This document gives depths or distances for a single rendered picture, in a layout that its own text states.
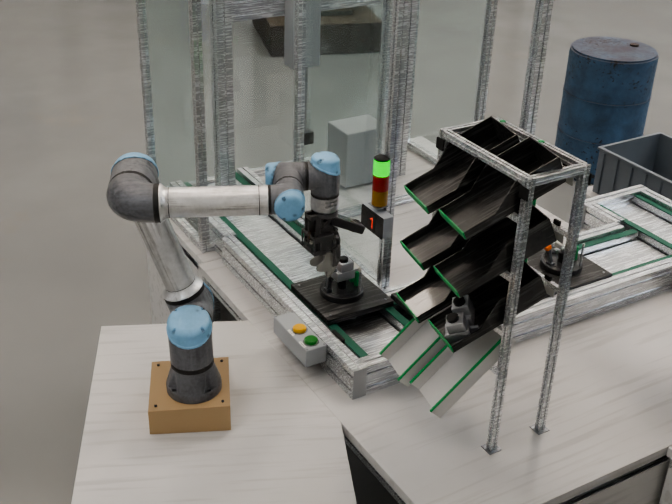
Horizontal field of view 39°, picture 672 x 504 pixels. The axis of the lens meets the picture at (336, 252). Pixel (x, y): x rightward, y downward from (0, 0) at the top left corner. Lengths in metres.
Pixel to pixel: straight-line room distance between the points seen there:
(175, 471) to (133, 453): 0.14
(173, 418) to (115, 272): 2.56
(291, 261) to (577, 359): 1.01
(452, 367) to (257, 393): 0.58
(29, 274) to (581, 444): 3.28
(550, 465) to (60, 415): 2.24
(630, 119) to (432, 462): 4.00
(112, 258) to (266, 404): 2.64
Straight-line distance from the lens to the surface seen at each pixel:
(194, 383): 2.59
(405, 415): 2.72
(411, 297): 2.58
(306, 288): 3.04
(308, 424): 2.67
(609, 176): 4.65
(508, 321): 2.39
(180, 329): 2.51
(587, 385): 2.94
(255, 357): 2.92
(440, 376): 2.57
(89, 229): 5.56
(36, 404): 4.26
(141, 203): 2.33
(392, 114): 2.82
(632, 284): 3.35
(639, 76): 6.16
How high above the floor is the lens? 2.56
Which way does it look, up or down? 29 degrees down
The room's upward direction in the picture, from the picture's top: 2 degrees clockwise
